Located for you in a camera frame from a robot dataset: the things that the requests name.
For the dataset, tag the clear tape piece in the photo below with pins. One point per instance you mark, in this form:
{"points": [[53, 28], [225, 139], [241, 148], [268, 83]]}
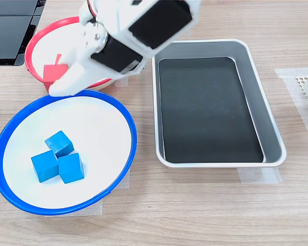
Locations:
{"points": [[124, 182], [259, 176], [92, 208], [123, 81]]}

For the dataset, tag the red-rimmed white plate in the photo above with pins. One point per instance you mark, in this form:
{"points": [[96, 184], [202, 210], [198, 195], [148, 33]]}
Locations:
{"points": [[46, 38]]}

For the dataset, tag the blue-rimmed white plate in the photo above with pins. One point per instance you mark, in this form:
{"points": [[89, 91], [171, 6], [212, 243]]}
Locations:
{"points": [[97, 123]]}

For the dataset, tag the blue cube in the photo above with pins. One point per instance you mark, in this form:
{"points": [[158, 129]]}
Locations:
{"points": [[45, 166], [71, 169], [58, 143]]}

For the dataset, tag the black flat electronic device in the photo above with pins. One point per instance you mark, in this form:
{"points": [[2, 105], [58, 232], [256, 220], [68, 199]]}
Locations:
{"points": [[7, 38]]}

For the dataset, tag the black tray mat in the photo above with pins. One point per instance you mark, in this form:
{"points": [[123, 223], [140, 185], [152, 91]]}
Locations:
{"points": [[208, 110]]}

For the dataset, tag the steel tray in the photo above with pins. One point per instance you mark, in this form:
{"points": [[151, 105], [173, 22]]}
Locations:
{"points": [[267, 102]]}

